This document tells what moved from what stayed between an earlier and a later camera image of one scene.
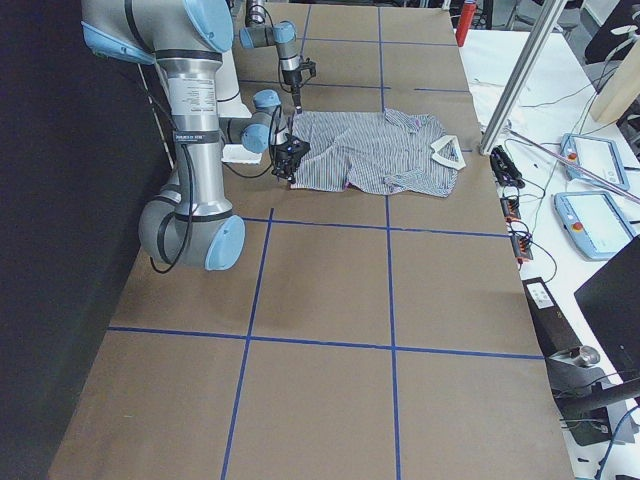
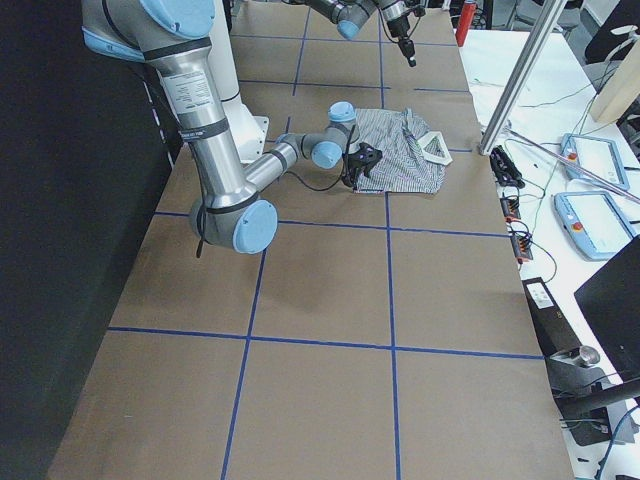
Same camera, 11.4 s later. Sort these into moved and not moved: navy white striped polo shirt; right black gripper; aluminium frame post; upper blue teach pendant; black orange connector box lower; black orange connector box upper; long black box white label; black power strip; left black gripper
Moved: left black gripper; navy white striped polo shirt; right black gripper
Not moved: black orange connector box upper; long black box white label; black power strip; upper blue teach pendant; black orange connector box lower; aluminium frame post
